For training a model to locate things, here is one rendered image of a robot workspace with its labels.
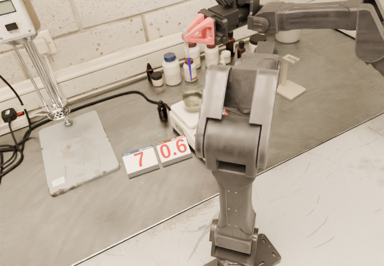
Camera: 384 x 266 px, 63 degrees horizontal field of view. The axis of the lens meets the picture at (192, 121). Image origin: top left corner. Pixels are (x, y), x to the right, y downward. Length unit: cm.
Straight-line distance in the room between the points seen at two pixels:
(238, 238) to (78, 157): 58
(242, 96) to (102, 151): 63
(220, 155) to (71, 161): 66
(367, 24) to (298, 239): 49
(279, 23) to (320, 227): 49
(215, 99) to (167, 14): 89
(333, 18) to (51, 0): 83
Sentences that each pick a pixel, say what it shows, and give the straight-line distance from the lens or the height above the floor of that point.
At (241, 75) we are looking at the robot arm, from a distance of 42.
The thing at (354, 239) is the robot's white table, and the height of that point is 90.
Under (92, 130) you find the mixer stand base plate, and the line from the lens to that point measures 107.
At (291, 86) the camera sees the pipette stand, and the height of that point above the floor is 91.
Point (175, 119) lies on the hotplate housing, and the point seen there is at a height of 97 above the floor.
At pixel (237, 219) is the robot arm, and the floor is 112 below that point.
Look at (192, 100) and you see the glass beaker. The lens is 88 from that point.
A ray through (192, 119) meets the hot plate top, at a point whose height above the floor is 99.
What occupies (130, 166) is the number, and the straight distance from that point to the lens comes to 90.
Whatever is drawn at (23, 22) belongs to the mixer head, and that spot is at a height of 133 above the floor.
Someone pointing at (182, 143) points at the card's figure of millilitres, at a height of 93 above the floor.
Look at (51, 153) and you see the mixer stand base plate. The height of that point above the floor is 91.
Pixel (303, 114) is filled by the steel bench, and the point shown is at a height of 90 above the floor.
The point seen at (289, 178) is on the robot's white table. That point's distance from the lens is 87.
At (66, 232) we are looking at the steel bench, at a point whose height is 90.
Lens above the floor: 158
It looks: 42 degrees down
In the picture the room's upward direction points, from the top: 7 degrees counter-clockwise
